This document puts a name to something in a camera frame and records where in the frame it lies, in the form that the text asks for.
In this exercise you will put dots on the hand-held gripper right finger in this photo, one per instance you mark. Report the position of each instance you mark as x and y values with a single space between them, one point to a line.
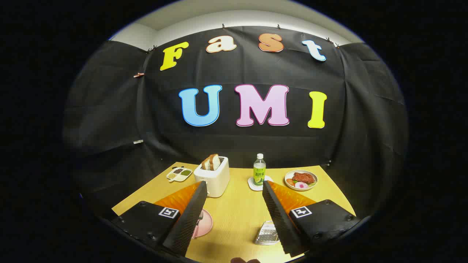
279 219

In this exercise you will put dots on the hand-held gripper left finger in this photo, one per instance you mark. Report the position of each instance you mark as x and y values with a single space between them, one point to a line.
188 219

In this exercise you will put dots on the pink round plate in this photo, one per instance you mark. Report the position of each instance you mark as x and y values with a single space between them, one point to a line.
206 223

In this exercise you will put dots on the square metal strainer tray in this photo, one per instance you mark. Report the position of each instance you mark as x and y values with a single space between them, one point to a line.
267 233

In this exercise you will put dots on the white square coaster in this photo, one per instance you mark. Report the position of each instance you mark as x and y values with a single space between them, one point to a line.
251 183

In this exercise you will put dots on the white divided condiment tray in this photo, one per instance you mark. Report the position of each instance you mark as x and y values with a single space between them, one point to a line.
179 174

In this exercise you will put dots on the white plate with food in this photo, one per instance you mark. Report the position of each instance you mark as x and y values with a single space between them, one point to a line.
302 178

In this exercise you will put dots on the white toaster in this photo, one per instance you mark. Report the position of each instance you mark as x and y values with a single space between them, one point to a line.
215 180

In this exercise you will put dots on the green label drink bottle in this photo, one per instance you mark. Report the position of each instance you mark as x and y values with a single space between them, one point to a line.
259 175

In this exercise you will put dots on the toast bread slice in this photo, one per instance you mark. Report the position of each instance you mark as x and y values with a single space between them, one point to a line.
215 162
205 164

